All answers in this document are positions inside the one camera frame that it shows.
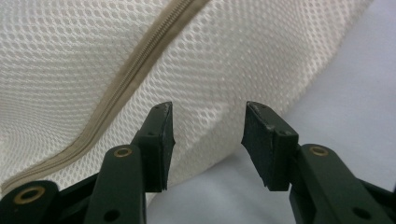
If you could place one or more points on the white mesh laundry bag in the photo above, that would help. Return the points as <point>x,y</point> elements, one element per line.
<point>77,62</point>

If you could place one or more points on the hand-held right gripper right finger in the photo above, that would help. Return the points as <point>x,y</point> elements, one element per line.
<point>271,149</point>

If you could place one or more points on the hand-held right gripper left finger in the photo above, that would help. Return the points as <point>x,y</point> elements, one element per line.
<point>157,146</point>

